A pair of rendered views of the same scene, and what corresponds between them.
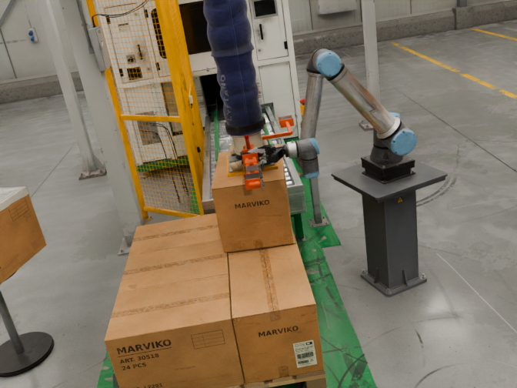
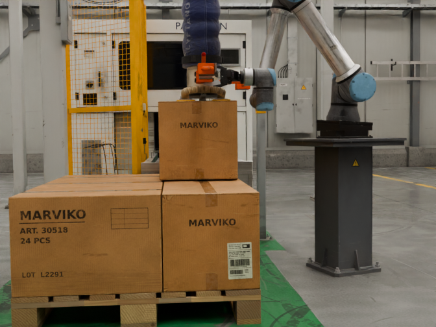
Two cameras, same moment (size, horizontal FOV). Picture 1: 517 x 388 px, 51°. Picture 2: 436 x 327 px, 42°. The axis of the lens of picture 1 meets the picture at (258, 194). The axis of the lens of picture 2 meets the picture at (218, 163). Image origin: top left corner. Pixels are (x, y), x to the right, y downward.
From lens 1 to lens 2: 1.27 m
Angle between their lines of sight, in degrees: 21
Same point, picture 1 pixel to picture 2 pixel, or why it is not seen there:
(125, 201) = not seen: hidden behind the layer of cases
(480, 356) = not seen: outside the picture
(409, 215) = (364, 184)
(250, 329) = (180, 213)
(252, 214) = (198, 137)
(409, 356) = (361, 308)
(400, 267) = (351, 246)
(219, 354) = (139, 242)
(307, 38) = not seen: hidden behind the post
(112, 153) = (54, 128)
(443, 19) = (396, 156)
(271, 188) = (222, 109)
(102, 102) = (56, 73)
